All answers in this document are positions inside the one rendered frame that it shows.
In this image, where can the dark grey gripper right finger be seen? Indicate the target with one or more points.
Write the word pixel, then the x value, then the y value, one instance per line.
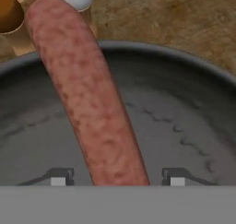
pixel 174 174

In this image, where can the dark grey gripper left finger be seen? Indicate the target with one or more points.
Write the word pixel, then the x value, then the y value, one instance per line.
pixel 61 174

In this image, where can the dark grey bowl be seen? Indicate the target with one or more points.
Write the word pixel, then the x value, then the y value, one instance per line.
pixel 172 111

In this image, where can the reddish brown sausage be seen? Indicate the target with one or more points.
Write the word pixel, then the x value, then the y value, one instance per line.
pixel 86 92

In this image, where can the light wooden stand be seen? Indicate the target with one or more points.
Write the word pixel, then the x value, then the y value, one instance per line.
pixel 23 38

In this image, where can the brown round jar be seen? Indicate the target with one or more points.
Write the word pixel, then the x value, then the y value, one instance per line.
pixel 9 12

